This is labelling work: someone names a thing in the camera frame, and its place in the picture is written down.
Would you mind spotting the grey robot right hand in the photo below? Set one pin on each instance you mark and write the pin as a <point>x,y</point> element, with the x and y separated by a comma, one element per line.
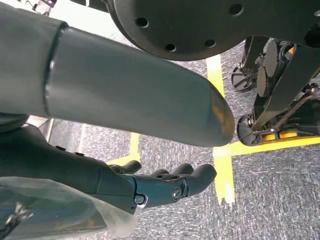
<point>124,92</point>

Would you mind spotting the black robot waist plate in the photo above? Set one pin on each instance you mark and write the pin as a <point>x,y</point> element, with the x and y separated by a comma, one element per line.
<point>200,26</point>

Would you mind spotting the clear plastic film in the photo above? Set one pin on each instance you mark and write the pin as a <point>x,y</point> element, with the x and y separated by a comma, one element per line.
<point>117,225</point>

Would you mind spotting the black robot right leg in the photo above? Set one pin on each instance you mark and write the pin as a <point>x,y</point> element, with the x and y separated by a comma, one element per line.
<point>287,82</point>

